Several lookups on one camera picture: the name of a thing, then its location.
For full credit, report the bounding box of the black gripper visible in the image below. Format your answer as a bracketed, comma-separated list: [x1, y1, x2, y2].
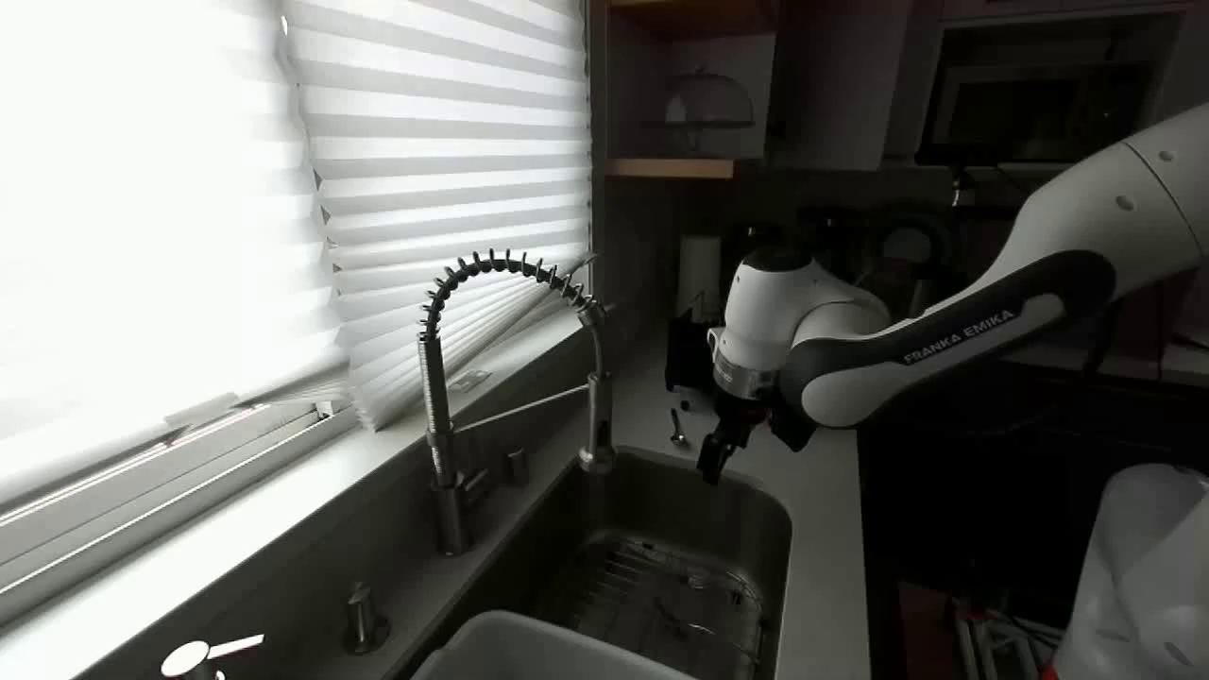
[694, 383, 776, 488]

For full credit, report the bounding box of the silver spoon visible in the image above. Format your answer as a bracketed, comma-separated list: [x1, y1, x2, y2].
[664, 392, 698, 454]

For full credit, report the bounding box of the chrome spring neck faucet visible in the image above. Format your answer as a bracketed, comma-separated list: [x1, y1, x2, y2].
[417, 247, 619, 558]

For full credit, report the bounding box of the stainless steel sink basin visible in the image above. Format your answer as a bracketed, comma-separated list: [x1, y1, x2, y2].
[412, 445, 796, 680]

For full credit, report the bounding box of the black utensil holder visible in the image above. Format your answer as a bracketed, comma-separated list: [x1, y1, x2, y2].
[662, 314, 722, 392]

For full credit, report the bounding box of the white plastic wash tub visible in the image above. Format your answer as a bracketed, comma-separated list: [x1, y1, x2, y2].
[412, 607, 694, 680]

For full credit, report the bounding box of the soap dispenser pump bottle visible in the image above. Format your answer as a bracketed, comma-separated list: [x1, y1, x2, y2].
[339, 580, 393, 656]

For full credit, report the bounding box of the white pleated window blind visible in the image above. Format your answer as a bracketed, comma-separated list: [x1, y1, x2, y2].
[0, 0, 353, 507]
[276, 0, 599, 434]

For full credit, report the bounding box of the white plastic jug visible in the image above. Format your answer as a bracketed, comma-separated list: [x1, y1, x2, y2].
[1052, 463, 1209, 680]

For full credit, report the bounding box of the dark microwave oven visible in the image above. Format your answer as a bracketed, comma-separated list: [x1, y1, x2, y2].
[917, 10, 1186, 165]

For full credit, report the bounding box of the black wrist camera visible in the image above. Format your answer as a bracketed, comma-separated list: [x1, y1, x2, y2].
[769, 392, 822, 459]

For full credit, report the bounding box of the metal wire sink grid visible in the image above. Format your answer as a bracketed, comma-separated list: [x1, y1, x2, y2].
[551, 527, 770, 680]

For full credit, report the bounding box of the wooden wall shelf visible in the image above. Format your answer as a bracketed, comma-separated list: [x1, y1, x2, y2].
[600, 154, 740, 183]

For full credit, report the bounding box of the wire dome food cover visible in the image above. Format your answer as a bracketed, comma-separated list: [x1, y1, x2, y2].
[658, 67, 760, 138]

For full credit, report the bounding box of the chrome knob handle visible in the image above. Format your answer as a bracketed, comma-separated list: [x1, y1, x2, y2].
[158, 631, 273, 680]

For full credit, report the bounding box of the white window frame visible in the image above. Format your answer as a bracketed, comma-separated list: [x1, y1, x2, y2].
[0, 373, 370, 621]

